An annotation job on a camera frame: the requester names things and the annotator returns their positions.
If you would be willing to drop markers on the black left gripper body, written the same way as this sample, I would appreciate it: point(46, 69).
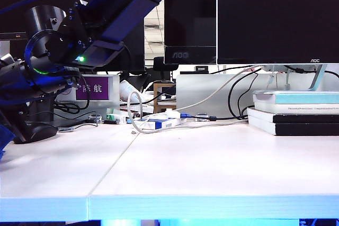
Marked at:
point(31, 85)

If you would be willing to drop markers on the blue and white box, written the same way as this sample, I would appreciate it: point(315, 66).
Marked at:
point(160, 125)

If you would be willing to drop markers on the white adapter block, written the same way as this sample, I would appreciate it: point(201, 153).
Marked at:
point(172, 114)

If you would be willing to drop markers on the black pen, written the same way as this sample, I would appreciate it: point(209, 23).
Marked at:
point(110, 122)

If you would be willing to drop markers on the white printed tube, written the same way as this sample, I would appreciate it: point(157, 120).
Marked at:
point(128, 89)

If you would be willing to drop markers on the black Logitech mouse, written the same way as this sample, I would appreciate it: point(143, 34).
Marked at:
point(42, 132)

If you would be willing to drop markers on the small wooden shelf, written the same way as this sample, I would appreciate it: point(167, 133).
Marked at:
point(155, 104)

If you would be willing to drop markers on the white cover book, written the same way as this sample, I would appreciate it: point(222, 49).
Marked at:
point(269, 109)

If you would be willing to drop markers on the black cover book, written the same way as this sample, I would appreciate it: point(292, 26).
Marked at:
point(304, 130)
point(304, 118)

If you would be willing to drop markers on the blue microfibre rag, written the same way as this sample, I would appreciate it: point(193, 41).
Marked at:
point(5, 141)

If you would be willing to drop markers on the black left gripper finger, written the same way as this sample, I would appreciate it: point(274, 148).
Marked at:
point(14, 128)

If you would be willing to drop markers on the small clear plastic box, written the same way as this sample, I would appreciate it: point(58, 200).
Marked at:
point(94, 118)

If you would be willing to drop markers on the green and white carton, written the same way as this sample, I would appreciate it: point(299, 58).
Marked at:
point(115, 118)

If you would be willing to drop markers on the teal cover book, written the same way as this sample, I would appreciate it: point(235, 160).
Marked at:
point(304, 98)

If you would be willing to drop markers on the black office chair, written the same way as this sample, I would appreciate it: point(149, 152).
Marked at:
point(158, 64)

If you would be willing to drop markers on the silver desk partition panel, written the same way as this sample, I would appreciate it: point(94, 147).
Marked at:
point(200, 91)

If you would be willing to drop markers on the white nameplate with purple label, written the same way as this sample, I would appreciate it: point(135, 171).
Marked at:
point(100, 88)

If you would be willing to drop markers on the AOC monitor with silver stand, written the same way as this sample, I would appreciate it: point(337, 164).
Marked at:
point(278, 17)

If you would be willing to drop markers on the black AOC monitor glossy bezel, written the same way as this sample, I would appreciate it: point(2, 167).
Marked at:
point(189, 17)

